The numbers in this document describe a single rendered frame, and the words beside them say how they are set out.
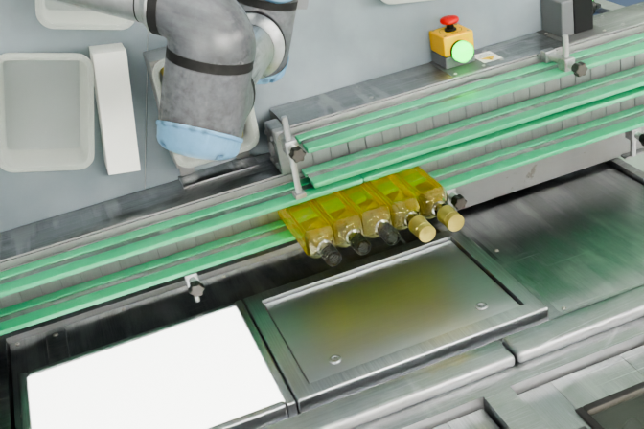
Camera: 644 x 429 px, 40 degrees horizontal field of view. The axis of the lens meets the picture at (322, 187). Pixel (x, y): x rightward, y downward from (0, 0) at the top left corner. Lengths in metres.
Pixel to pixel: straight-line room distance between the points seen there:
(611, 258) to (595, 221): 0.14
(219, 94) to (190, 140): 0.07
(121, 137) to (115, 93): 0.09
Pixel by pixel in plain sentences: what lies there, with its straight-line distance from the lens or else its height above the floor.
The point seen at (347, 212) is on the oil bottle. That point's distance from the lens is 1.64.
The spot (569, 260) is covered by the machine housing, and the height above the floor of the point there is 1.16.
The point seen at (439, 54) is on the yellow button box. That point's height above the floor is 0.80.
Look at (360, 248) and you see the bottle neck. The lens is 1.59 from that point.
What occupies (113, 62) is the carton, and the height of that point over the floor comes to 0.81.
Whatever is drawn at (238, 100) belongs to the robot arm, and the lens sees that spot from 1.16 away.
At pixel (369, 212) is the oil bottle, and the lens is 1.63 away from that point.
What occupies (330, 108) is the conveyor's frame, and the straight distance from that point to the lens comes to 1.78.
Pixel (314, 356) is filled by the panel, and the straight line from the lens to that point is 1.55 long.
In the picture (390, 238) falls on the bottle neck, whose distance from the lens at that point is 1.61.
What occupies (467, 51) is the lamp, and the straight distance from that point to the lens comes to 1.86.
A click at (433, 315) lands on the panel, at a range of 1.60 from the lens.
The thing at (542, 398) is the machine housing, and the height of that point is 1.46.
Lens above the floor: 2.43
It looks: 59 degrees down
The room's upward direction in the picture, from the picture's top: 138 degrees clockwise
